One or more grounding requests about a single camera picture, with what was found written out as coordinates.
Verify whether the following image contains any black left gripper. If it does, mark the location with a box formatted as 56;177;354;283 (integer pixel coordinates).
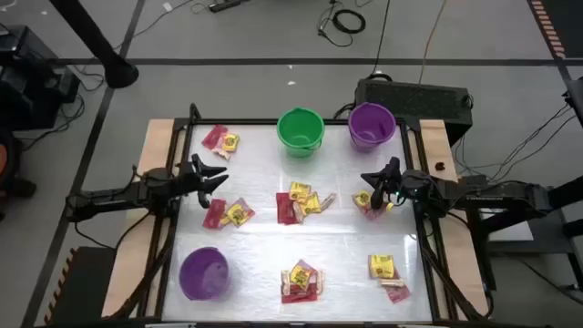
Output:
176;153;230;210

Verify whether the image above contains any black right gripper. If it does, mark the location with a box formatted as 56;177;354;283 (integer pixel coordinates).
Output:
361;157;406;210

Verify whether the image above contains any purple halloween bucket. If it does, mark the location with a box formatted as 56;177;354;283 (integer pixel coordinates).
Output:
347;101;398;154
178;246;231;302

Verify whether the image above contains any green halloween bucket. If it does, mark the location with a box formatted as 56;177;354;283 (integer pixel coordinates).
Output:
276;107;326;159

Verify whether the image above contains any black computer case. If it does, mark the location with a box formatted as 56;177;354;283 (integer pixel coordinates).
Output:
354;77;475;147

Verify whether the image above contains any black pole stand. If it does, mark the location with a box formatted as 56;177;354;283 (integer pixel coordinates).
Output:
47;0;140;90

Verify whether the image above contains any white paper sheet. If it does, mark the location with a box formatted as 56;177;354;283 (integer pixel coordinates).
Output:
482;207;535;242

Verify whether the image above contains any hazard-striped black floor mat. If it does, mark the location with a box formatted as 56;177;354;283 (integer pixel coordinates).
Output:
43;245;118;327
527;0;583;60

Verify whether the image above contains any black power strip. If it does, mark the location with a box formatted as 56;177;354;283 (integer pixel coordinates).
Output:
208;0;242;14

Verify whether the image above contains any black equipment rack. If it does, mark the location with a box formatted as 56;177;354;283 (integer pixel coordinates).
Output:
0;25;82;131

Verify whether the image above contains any orange and black chair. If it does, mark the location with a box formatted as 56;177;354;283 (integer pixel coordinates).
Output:
0;129;37;222

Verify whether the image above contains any black hanging cable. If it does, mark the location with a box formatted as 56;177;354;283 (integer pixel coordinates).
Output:
367;0;392;78

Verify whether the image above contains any coiled black cable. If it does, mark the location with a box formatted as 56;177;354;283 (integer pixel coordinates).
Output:
317;2;368;48

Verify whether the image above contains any yellow hanging cable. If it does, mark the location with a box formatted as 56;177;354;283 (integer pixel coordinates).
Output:
417;0;448;86

